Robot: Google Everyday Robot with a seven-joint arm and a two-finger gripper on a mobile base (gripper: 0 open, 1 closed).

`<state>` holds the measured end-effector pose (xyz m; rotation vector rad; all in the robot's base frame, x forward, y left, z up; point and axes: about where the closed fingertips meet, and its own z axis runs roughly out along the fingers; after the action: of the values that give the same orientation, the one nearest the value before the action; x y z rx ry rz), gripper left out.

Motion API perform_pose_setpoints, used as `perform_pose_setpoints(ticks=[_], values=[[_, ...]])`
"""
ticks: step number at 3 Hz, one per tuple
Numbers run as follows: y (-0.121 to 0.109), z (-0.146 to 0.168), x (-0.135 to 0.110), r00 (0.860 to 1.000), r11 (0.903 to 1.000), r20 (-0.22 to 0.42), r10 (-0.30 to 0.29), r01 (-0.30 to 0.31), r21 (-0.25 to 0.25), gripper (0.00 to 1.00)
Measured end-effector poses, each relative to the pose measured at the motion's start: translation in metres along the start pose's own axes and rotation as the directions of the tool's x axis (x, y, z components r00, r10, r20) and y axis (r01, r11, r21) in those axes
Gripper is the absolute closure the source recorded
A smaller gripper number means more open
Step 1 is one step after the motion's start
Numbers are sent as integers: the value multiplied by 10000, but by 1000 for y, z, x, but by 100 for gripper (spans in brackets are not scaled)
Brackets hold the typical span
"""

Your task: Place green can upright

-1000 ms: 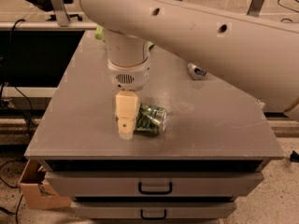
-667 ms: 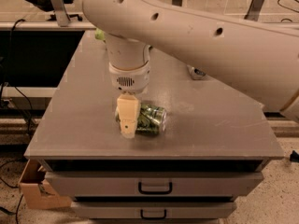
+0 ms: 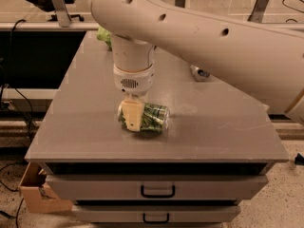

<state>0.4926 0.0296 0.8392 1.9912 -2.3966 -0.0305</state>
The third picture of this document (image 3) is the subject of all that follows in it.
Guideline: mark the green crushed soda can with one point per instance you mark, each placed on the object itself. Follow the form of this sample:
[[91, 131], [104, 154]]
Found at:
[[154, 118]]

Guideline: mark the lower grey drawer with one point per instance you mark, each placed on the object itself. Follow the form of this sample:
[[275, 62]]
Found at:
[[155, 214]]

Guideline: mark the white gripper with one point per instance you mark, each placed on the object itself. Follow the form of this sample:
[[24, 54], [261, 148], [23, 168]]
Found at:
[[133, 81]]

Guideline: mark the green chip bag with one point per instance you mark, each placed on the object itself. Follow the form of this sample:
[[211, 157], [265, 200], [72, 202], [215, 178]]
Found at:
[[104, 35]]

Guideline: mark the right metal railing bracket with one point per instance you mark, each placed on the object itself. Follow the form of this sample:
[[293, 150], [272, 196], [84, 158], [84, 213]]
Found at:
[[258, 11]]

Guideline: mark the left metal railing bracket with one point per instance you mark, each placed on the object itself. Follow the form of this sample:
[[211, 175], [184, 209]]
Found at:
[[61, 12]]

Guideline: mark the cardboard box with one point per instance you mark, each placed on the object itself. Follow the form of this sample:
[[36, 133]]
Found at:
[[38, 195]]

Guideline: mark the black object right floor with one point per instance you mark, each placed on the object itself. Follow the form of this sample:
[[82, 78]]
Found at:
[[299, 160]]

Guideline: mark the blue silver crushed can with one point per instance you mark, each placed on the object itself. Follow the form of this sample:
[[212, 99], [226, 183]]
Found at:
[[199, 74]]

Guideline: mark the upper grey drawer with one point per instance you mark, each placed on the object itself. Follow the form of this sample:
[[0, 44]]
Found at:
[[156, 187]]

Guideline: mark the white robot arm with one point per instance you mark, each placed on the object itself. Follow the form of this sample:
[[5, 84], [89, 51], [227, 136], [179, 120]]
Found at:
[[262, 61]]

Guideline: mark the grey drawer cabinet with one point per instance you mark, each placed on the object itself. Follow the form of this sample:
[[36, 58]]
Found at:
[[198, 152]]

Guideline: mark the grey drawer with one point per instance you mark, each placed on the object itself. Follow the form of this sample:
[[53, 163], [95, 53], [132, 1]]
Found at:
[[155, 214], [156, 187]]

